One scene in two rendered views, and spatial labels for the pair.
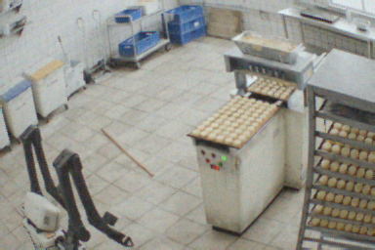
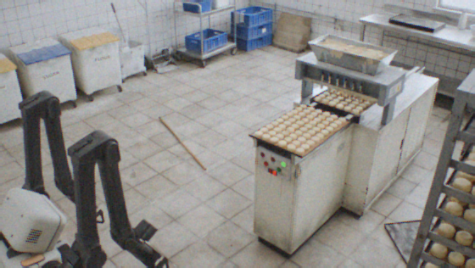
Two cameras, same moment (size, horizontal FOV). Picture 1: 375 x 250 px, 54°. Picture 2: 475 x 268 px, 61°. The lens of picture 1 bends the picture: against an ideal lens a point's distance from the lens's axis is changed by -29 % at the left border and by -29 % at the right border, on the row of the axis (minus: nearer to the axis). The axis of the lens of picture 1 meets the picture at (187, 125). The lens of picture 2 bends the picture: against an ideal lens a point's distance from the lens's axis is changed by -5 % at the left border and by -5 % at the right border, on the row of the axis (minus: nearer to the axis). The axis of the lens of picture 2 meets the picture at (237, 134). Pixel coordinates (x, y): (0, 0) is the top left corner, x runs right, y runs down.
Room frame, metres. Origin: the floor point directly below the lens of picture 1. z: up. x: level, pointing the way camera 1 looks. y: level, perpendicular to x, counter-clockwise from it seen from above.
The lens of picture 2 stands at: (0.52, 0.11, 2.23)
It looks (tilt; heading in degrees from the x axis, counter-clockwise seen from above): 30 degrees down; 359
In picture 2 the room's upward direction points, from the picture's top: straight up
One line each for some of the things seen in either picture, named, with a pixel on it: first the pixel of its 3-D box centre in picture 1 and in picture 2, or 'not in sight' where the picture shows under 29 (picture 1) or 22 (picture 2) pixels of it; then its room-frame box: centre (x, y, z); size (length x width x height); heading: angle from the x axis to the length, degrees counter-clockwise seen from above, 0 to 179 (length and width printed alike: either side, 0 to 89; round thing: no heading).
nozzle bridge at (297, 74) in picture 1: (273, 74); (347, 86); (3.35, -0.72, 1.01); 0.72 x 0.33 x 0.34; 48
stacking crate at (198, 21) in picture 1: (184, 23); (251, 28); (7.45, -0.20, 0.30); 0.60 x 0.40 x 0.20; 135
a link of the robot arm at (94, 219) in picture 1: (83, 193); (114, 195); (1.58, 0.49, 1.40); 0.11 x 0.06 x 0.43; 45
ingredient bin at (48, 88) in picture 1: (45, 89); (92, 64); (5.60, 1.91, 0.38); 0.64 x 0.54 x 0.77; 42
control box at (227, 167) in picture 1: (215, 159); (274, 164); (2.70, -0.14, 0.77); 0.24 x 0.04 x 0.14; 48
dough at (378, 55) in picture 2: (269, 45); (351, 52); (3.35, -0.72, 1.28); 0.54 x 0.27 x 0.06; 48
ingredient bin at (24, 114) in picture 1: (17, 109); (44, 78); (5.14, 2.37, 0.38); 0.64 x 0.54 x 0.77; 44
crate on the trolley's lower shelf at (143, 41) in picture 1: (139, 42); (206, 40); (6.83, 0.53, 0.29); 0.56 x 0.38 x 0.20; 143
